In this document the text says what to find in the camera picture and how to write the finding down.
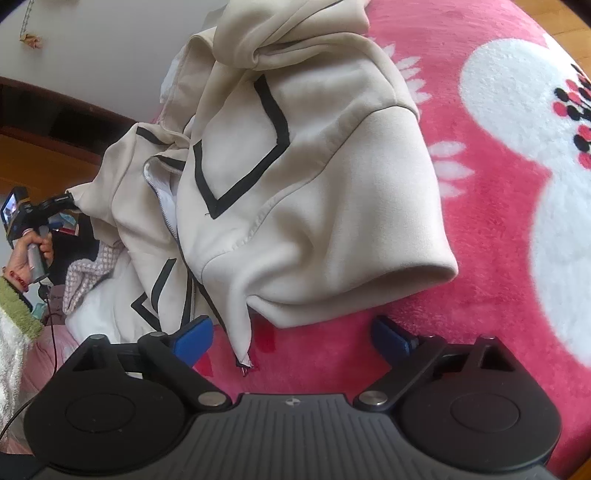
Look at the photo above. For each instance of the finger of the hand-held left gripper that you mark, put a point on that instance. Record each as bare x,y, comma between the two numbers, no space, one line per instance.
60,204

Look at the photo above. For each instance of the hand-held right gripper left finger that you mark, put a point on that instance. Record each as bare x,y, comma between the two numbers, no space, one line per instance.
196,340

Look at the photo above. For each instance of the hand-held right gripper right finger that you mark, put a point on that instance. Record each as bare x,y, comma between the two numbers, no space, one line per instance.
390,339

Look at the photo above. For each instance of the beige hoodie with black trim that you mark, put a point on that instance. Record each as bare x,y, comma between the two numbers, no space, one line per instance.
300,184

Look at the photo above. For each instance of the person's left hand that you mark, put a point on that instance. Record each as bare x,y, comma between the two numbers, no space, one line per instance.
16,265

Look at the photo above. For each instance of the white fleece garment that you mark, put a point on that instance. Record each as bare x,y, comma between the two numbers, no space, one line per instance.
104,304

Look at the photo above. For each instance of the pink floral blanket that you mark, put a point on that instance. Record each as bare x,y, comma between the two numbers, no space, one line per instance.
485,277

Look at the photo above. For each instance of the light pink cloth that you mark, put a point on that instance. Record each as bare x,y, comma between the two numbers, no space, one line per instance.
44,355

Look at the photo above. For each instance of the dark brown door frame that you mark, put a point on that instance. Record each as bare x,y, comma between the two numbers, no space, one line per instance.
51,108

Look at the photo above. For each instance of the dried leaf wall ornament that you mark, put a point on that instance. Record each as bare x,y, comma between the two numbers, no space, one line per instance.
32,40

